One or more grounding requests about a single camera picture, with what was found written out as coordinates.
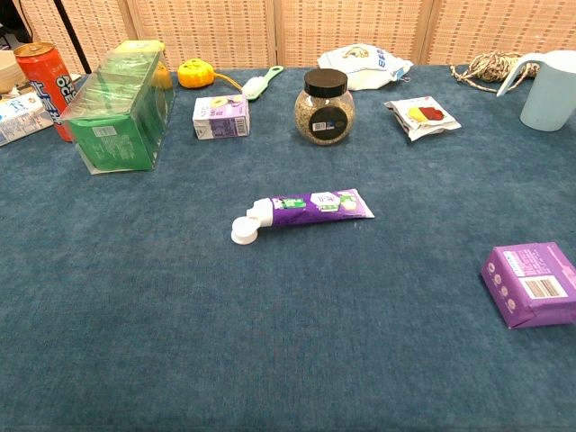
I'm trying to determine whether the purple white tube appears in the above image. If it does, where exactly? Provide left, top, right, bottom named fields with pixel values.
left=230, top=187, right=375, bottom=246

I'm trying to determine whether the glass jar with black lid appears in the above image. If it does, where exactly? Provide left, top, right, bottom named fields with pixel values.
left=294, top=68, right=356, bottom=148

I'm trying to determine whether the purple white juice carton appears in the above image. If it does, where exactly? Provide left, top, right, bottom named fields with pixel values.
left=192, top=94, right=251, bottom=140

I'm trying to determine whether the blue table cloth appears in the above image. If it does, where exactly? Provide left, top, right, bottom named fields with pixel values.
left=0, top=65, right=576, bottom=432

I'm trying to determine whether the green white brush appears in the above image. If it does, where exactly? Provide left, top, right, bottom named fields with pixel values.
left=241, top=65, right=284, bottom=103

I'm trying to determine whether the white snack bag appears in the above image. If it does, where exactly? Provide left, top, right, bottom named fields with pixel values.
left=317, top=43, right=414, bottom=92

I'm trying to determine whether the small cake packet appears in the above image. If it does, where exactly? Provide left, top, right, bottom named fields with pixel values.
left=383, top=95, right=463, bottom=142

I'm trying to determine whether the clear box of green packets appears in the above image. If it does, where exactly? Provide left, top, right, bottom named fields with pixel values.
left=60, top=44, right=176, bottom=176

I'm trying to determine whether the purple box with barcode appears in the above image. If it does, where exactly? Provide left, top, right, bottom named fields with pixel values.
left=480, top=241, right=576, bottom=331

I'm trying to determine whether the black tripod stand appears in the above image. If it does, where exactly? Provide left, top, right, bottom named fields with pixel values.
left=52, top=0, right=94, bottom=76

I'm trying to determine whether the red soda can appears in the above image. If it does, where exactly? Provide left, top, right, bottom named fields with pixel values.
left=13, top=41, right=76, bottom=143

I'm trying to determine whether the white blue milk carton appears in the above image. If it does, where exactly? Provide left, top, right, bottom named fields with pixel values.
left=0, top=92, right=55, bottom=148

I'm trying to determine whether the light blue pitcher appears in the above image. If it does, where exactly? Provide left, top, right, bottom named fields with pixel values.
left=496, top=49, right=576, bottom=132

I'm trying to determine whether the beige bowl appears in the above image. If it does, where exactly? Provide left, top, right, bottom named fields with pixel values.
left=0, top=49, right=27, bottom=95

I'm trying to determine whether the yellow tape measure with cord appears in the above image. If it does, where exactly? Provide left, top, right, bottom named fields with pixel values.
left=176, top=58, right=244, bottom=95

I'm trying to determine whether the coil of beige rope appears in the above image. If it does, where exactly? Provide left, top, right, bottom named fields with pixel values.
left=449, top=50, right=541, bottom=95

